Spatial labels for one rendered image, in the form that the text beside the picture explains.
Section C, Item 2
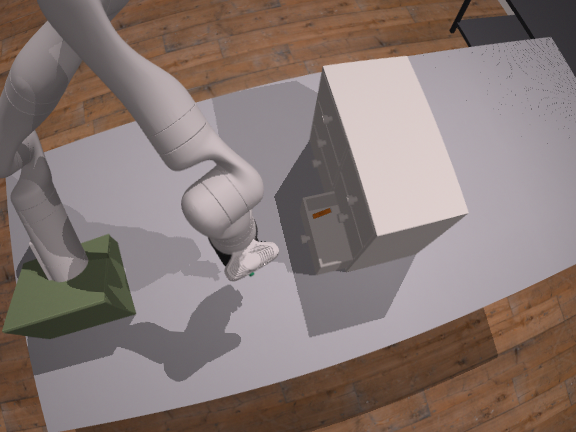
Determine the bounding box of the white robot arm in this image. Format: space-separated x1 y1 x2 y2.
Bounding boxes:
0 0 264 282

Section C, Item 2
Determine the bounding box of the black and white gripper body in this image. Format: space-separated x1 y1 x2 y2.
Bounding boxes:
208 218 279 281

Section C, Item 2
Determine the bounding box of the white chest of drawers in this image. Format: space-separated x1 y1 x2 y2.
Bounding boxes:
309 56 469 272

